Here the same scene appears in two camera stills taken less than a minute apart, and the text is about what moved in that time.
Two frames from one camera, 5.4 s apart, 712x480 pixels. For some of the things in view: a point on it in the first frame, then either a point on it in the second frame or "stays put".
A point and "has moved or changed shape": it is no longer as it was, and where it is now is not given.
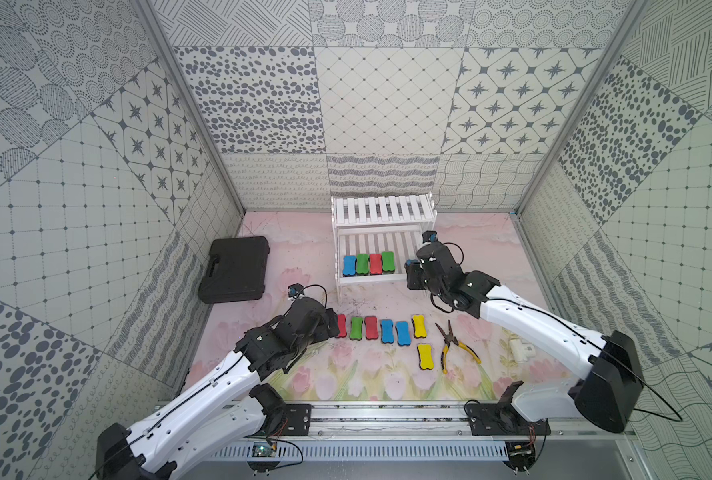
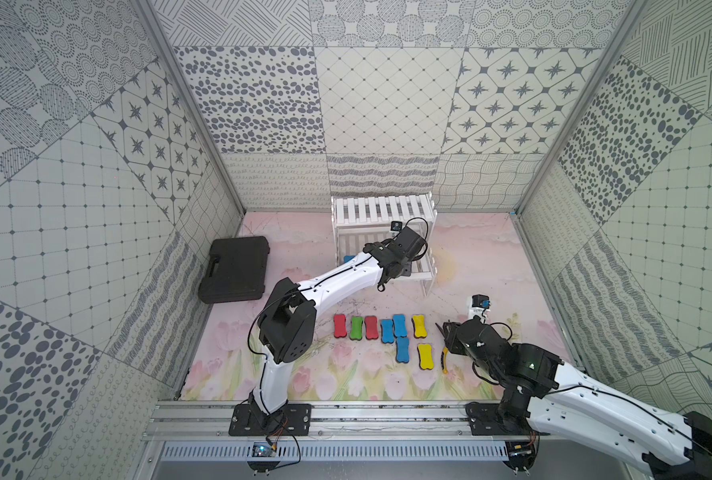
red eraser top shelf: x=371 y=327 stays put
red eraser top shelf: x=342 y=325 stays put
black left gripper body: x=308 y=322 to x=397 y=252
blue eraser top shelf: x=403 y=334 has moved or changed shape
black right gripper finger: x=415 y=275 to x=451 y=337
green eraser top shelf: x=356 y=328 stays put
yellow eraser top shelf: x=419 y=327 stays put
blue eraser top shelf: x=387 y=331 stays put
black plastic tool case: x=237 y=270 stays put
